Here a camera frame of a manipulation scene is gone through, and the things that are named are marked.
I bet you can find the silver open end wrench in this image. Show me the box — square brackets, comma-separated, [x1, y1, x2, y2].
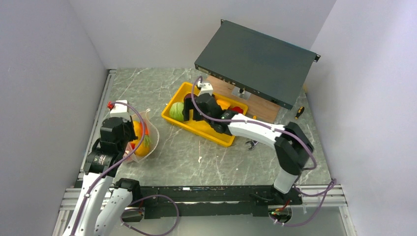
[245, 140, 258, 150]

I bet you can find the clear zip top bag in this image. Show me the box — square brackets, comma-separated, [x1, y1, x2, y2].
[124, 108, 160, 163]

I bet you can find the purple cable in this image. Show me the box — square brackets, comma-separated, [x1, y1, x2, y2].
[191, 76, 337, 228]
[70, 101, 180, 236]

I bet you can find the green cabbage toy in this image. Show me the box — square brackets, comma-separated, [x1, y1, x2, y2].
[169, 102, 184, 122]

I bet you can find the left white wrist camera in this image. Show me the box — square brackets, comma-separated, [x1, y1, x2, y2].
[107, 101, 131, 120]

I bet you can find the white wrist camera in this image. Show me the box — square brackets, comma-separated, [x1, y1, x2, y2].
[197, 81, 213, 96]
[107, 101, 131, 120]

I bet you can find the yellow plastic tray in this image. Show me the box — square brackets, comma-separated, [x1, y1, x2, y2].
[161, 82, 235, 147]

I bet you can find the black yellow screwdriver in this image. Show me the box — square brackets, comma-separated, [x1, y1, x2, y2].
[295, 106, 305, 120]

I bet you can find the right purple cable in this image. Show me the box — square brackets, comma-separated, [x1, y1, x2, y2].
[191, 76, 337, 228]

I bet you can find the brown wooden board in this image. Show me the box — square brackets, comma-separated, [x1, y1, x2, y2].
[206, 76, 280, 123]

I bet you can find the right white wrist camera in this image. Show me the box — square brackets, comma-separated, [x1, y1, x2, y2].
[197, 81, 213, 96]

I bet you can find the dark grey rack device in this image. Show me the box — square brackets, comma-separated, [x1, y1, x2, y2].
[194, 20, 321, 110]

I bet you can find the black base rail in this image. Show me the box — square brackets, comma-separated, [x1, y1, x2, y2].
[128, 185, 302, 219]

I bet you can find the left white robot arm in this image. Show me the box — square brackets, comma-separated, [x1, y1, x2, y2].
[63, 115, 142, 236]

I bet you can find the yellow bell pepper toy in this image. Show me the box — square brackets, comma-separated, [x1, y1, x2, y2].
[216, 99, 231, 110]

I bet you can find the red bell pepper toy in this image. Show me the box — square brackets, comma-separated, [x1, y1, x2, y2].
[231, 106, 244, 114]

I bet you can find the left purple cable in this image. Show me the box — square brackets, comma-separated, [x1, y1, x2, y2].
[70, 101, 180, 236]

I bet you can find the orange mango toy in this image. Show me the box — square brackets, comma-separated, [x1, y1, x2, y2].
[132, 121, 150, 157]

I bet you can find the orange carrot toy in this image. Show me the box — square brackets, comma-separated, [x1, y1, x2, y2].
[141, 122, 151, 147]

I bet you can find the aluminium frame rail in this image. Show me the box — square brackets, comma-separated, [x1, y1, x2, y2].
[54, 77, 349, 236]

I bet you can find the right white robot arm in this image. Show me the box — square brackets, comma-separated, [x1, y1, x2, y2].
[183, 93, 314, 204]

